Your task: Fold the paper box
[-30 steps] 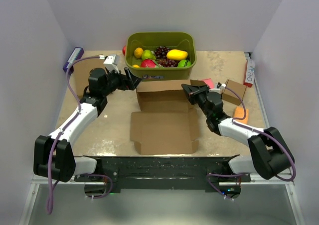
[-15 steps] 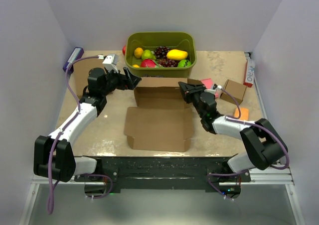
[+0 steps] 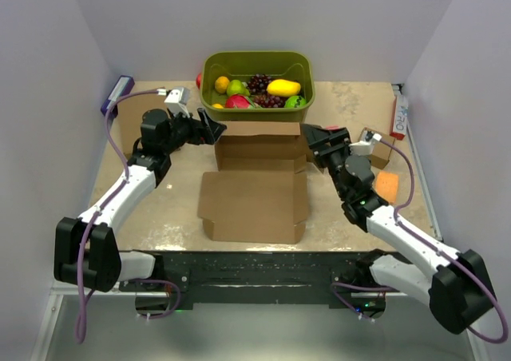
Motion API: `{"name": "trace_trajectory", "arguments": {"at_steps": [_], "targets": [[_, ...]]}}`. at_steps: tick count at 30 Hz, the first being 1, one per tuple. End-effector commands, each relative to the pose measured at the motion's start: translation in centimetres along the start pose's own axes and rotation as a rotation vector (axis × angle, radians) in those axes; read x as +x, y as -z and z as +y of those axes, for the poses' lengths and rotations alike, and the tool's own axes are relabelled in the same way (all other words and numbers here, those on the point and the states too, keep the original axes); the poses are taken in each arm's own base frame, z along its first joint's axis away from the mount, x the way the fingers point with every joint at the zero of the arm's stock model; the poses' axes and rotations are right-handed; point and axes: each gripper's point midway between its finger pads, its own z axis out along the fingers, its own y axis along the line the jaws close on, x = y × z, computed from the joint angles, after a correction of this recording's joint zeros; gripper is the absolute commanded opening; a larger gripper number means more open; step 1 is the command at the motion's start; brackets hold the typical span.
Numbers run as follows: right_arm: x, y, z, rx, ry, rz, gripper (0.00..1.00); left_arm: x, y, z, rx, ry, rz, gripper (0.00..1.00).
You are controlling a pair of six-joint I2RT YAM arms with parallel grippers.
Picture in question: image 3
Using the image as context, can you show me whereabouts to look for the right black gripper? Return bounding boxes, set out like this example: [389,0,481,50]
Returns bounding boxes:
[301,125,353,200]

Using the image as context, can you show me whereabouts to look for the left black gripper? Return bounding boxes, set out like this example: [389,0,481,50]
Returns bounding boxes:
[162,108,226,154]

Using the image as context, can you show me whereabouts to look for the brown cardboard paper box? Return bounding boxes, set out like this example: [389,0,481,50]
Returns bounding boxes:
[197,121,310,244]

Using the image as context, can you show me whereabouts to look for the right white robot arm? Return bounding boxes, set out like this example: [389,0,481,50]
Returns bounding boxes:
[301,124,501,335]

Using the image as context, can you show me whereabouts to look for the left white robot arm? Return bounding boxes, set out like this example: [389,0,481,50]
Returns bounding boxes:
[53,109,227,292]

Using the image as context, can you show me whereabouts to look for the small brown cardboard box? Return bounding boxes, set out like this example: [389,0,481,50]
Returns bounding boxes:
[359,127,396,169]

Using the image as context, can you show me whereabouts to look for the red white toothpaste box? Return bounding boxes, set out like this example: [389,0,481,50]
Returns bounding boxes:
[390,93,409,141]

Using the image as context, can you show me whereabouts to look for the closed brown cardboard box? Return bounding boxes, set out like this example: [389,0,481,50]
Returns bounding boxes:
[117,93,166,158]

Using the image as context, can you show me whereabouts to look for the purple white box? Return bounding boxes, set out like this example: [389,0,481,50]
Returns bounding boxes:
[101,75,135,117]

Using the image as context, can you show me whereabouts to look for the pink dragon fruit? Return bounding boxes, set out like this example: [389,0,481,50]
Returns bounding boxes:
[224,94,254,109]

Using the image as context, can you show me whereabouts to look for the orange fruit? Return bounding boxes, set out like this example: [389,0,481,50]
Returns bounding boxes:
[214,76,230,94]

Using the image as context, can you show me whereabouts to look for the green pear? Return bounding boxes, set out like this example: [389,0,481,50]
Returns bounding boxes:
[226,79,250,97]

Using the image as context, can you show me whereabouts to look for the olive green plastic bin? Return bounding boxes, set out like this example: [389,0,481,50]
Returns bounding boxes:
[200,50,315,122]

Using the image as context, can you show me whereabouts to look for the red fruit behind bin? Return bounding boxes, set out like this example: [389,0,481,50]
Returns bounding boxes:
[196,73,202,89]

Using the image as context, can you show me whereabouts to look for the lower purple grapes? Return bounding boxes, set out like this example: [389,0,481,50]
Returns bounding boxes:
[252,94,287,109]

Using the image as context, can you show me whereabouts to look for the purple grapes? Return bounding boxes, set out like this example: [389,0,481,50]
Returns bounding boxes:
[252,94,287,109]
[247,73,273,95]

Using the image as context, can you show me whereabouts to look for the upper purple grapes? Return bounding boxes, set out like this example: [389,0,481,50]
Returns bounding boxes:
[247,73,273,95]

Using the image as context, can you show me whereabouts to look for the yellow mango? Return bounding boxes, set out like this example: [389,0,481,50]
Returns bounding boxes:
[267,79,301,97]

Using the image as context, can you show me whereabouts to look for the orange sponge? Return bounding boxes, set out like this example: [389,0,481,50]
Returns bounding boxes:
[374,171,399,204]

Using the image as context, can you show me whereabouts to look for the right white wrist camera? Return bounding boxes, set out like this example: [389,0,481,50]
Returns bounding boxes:
[350,131,382,157]

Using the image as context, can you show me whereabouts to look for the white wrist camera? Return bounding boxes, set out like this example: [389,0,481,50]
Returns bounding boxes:
[350,131,382,157]
[156,86,190,117]

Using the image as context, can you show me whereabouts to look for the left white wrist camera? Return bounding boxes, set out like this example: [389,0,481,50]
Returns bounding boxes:
[156,86,190,117]

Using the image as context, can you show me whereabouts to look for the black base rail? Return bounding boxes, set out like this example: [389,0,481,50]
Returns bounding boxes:
[120,249,385,313]

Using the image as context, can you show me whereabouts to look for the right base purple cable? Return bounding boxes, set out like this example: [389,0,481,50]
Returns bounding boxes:
[327,276,388,321]

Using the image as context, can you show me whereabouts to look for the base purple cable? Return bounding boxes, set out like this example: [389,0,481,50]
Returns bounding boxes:
[327,276,388,321]
[135,279,183,320]

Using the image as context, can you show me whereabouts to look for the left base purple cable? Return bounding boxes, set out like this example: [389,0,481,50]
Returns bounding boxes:
[135,279,183,320]

